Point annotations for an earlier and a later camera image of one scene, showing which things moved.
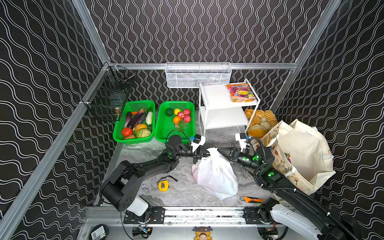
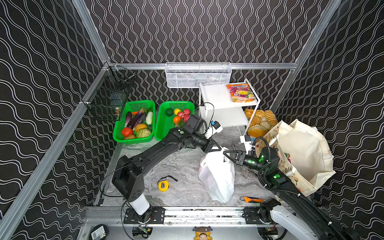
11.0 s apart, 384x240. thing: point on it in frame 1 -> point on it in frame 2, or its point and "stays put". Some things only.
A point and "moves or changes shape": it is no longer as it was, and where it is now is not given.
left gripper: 195,153 -> 208,145
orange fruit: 176,119 stays put
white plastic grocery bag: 214,174 moves or changes shape
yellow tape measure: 163,185 stays put
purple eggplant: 128,118 stays put
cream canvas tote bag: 301,153 stays put
